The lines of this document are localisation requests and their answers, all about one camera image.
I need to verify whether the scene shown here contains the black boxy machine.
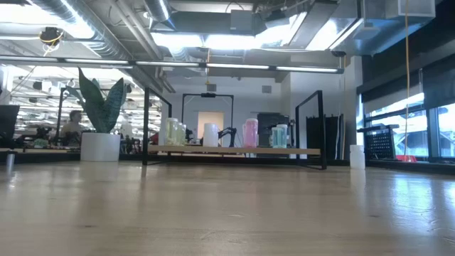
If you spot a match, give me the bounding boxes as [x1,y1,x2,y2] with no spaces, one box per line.
[257,112,296,147]

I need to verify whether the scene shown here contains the black perforated metal cart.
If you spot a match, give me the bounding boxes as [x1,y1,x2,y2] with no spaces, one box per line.
[357,124,401,161]

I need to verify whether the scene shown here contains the yellow hanging cord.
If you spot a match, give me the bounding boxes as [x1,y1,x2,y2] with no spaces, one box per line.
[404,0,411,157]

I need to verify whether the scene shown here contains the black cabinet panel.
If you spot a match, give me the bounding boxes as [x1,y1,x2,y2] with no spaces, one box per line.
[305,113,345,161]

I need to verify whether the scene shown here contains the thin black metal post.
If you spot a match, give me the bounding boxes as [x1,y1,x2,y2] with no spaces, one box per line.
[55,86,70,145]

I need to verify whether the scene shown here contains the cup stacks on far table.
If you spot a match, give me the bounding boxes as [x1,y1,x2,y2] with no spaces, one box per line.
[181,92,235,144]

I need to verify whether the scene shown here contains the small silver cylinder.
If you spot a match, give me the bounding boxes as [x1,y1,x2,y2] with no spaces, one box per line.
[5,153,16,175]

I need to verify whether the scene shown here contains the person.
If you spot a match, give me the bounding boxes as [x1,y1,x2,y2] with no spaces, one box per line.
[59,109,85,147]

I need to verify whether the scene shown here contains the black yellow cord reel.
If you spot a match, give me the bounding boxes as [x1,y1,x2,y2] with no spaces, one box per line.
[38,26,65,57]

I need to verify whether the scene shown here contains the green succulent plant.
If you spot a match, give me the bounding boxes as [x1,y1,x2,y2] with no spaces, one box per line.
[65,67,127,134]

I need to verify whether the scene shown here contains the black monitor screen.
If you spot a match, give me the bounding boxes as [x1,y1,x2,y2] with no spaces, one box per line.
[0,105,21,140]

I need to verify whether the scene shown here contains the white round plant pot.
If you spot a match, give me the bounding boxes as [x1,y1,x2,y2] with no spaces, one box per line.
[80,132,122,163]

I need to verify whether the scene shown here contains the clear white medicine bottle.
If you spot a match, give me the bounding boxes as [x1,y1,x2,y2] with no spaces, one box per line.
[349,144,367,170]
[203,122,220,148]

